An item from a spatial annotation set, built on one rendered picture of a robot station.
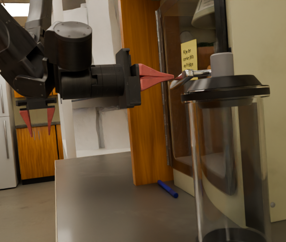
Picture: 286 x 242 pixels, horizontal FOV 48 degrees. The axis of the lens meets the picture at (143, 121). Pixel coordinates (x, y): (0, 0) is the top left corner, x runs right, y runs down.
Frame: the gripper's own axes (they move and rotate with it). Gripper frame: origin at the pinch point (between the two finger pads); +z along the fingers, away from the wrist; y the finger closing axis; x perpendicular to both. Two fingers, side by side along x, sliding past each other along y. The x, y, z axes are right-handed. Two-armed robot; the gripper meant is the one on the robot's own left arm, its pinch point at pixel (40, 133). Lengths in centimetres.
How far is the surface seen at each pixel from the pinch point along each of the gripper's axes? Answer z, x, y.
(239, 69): -9, -46, 33
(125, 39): -22.5, -8.8, 23.8
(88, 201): 16.2, -16.2, 9.7
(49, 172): 93, 456, -10
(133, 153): 7.5, -8.8, 23.3
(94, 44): -40, 85, 30
